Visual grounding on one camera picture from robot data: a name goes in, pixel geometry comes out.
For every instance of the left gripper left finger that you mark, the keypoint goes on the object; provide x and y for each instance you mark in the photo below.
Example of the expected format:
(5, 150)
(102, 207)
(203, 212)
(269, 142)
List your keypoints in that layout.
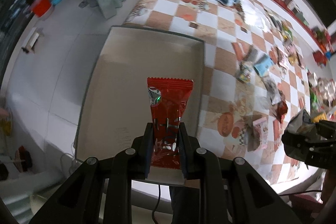
(148, 147)

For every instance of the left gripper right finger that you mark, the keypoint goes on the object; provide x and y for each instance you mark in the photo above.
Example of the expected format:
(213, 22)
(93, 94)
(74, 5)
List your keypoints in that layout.
(183, 143)

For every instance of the red snack packet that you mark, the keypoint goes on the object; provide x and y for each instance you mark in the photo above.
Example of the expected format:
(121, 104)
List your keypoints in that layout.
(168, 100)

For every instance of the pink cranberry crisp packet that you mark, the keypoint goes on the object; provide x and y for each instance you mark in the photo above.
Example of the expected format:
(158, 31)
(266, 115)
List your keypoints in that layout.
(260, 133)

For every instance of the dark red snack bag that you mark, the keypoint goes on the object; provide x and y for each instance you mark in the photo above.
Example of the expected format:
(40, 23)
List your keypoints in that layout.
(280, 111)

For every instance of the cardboard box tray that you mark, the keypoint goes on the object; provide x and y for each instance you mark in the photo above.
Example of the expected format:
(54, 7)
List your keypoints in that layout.
(116, 106)

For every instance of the snack pile basket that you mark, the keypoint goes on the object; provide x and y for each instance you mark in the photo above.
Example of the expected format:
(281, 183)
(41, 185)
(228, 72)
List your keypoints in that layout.
(322, 97)

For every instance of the colourful candy packet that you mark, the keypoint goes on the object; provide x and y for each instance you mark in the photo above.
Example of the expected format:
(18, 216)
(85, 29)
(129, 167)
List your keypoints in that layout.
(245, 71)

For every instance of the checkered tablecloth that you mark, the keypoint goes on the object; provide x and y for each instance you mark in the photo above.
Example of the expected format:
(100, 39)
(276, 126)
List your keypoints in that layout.
(229, 106)

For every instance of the light blue snack packet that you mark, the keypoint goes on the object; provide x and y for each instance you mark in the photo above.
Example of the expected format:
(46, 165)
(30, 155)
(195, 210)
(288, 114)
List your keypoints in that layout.
(263, 65)

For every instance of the red bucket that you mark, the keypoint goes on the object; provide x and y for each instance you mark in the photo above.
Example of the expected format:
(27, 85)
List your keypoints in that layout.
(40, 7)

